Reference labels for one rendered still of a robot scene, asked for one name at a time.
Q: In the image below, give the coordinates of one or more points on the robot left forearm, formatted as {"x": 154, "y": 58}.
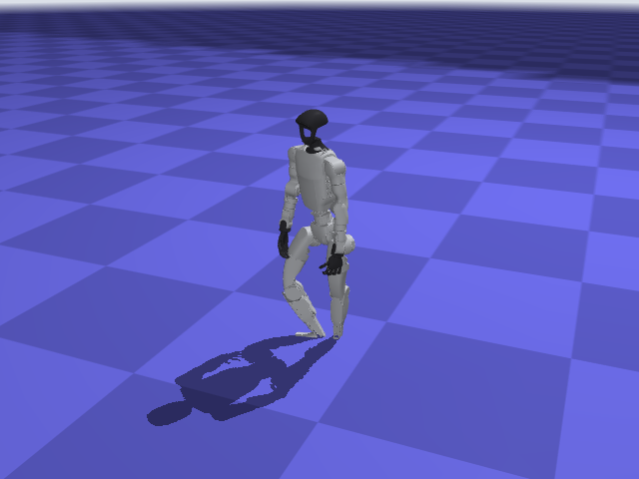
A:
{"x": 340, "y": 221}

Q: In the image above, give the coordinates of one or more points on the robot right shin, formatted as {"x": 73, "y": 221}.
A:
{"x": 306, "y": 312}

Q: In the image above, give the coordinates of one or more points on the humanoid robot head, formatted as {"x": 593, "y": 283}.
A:
{"x": 312, "y": 120}

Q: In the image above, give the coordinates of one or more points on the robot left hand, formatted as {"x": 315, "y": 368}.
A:
{"x": 334, "y": 262}

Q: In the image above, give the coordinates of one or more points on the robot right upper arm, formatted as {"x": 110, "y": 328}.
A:
{"x": 293, "y": 187}

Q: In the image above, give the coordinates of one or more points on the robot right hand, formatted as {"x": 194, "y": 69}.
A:
{"x": 283, "y": 240}

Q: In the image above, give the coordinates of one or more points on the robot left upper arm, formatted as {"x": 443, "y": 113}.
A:
{"x": 335, "y": 169}

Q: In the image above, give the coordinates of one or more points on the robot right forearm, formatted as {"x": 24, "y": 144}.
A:
{"x": 289, "y": 209}

